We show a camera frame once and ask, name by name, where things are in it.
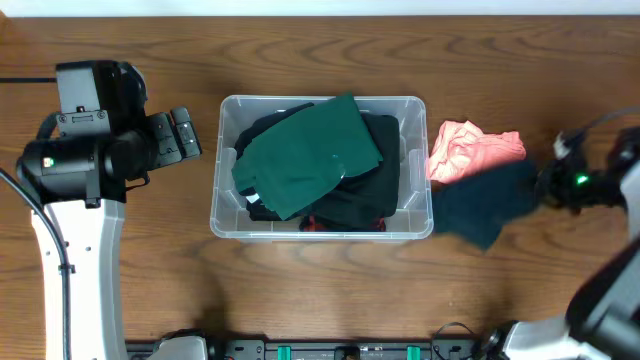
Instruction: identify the dark navy garment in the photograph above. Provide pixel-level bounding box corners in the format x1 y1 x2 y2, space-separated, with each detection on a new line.
432 159 538 251

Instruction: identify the pink garment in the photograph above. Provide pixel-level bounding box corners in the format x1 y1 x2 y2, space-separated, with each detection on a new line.
427 120 526 184

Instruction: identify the clear plastic storage bin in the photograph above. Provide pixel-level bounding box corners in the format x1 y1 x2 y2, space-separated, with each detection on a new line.
210 95 434 243

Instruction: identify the dark green garment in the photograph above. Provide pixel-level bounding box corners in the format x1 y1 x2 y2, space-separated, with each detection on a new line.
231 93 383 220

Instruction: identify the red navy plaid shirt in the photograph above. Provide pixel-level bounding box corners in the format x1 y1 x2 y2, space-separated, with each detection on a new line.
299 216 386 232

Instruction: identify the black garment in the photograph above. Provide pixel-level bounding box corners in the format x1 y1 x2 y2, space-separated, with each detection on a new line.
234 102 400 227

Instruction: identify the black cloth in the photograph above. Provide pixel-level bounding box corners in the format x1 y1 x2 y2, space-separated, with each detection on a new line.
246 193 281 221

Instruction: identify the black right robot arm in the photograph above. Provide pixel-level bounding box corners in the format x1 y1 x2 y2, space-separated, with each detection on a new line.
492 127 639 360

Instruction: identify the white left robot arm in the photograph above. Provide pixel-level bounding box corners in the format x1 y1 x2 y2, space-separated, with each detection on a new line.
17 107 201 359

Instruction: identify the black mounting rail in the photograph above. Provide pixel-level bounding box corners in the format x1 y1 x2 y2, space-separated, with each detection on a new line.
207 337 485 360

